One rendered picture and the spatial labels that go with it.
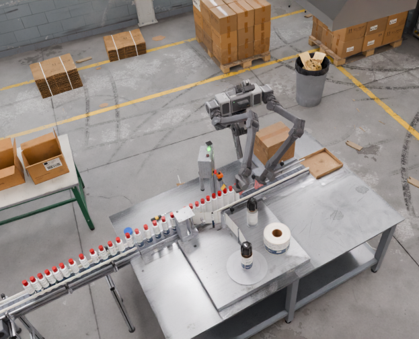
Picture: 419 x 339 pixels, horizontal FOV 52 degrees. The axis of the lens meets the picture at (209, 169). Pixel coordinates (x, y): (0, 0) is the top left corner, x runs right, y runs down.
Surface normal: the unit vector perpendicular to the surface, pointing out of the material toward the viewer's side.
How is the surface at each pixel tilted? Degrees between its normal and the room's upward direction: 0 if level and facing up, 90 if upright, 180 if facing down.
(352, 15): 90
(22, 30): 90
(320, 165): 0
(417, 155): 0
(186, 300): 0
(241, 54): 90
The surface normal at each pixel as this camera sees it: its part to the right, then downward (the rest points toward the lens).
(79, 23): 0.36, 0.65
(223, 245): -0.07, -0.69
